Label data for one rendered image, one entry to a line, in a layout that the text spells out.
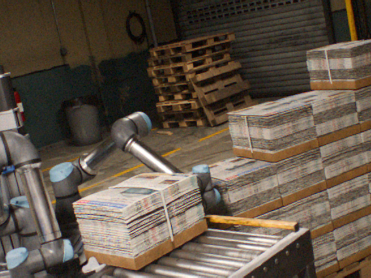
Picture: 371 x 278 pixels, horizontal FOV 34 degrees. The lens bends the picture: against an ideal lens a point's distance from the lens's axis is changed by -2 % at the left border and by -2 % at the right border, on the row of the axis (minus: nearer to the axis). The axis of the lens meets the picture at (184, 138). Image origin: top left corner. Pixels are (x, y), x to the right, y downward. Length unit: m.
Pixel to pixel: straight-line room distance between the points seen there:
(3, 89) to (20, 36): 7.46
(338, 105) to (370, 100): 0.23
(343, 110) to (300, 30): 7.24
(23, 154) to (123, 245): 0.46
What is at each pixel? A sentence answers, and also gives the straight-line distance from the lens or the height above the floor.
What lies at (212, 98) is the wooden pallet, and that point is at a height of 0.41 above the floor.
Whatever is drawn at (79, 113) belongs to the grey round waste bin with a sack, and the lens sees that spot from 9.80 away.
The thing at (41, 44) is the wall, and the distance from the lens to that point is 10.25.
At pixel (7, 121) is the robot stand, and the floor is 1.34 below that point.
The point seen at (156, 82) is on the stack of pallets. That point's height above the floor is 0.77.
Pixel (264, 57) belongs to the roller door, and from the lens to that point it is 10.90.
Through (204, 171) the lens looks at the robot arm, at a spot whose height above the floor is 0.95.
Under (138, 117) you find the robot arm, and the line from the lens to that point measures 2.72.
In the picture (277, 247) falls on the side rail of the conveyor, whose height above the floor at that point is 0.80.
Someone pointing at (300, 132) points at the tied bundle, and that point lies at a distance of 3.08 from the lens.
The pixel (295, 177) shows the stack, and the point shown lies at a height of 0.72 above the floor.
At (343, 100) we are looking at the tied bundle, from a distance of 3.25.
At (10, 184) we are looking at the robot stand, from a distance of 2.66.
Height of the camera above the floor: 1.57
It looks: 10 degrees down
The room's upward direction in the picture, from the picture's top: 12 degrees counter-clockwise
